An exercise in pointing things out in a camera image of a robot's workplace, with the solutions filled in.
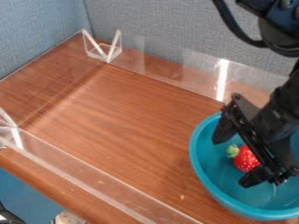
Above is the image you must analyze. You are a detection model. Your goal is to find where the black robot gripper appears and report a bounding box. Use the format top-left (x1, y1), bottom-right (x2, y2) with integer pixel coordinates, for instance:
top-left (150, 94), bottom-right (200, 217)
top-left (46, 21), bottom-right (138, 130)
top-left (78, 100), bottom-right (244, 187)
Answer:
top-left (210, 94), bottom-right (299, 188)

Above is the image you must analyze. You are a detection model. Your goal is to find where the red toy strawberry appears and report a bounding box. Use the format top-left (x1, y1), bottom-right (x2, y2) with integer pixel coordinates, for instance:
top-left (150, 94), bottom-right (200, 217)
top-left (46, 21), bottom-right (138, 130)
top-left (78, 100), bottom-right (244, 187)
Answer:
top-left (226, 144), bottom-right (260, 172)

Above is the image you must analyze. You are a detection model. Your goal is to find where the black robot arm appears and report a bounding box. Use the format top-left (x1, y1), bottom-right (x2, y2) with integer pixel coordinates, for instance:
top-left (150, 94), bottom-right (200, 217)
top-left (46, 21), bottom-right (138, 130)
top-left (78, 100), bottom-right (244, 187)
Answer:
top-left (210, 0), bottom-right (299, 188)

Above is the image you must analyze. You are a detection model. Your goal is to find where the blue plastic bowl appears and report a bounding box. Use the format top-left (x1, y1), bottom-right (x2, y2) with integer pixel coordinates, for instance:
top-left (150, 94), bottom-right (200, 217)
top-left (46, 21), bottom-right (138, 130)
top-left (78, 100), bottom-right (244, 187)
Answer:
top-left (189, 113), bottom-right (299, 221)

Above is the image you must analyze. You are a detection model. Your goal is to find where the clear acrylic back barrier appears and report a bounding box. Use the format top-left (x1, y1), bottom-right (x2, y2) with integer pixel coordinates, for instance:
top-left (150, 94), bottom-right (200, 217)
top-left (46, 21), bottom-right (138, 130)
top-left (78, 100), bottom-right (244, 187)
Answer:
top-left (113, 33), bottom-right (285, 106)

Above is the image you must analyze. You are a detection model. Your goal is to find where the clear acrylic barrier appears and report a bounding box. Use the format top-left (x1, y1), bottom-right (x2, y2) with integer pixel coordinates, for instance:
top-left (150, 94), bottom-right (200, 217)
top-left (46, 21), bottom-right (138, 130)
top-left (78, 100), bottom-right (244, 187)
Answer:
top-left (113, 33), bottom-right (285, 106)
top-left (3, 129), bottom-right (201, 224)

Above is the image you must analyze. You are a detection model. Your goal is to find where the clear acrylic front barrier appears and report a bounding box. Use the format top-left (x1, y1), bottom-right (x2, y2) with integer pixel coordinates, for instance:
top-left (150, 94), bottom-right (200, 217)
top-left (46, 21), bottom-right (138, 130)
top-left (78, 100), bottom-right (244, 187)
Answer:
top-left (3, 129), bottom-right (201, 224)

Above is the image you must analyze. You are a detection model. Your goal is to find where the clear acrylic corner bracket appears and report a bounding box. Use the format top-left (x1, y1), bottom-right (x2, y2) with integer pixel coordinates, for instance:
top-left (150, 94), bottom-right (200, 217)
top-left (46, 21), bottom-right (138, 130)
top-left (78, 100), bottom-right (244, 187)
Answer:
top-left (81, 29), bottom-right (122, 63)

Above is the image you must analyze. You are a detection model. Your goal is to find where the clear acrylic left bracket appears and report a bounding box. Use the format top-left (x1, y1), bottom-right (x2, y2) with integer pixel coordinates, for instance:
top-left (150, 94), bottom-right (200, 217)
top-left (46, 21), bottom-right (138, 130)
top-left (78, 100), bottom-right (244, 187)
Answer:
top-left (0, 108), bottom-right (23, 151)

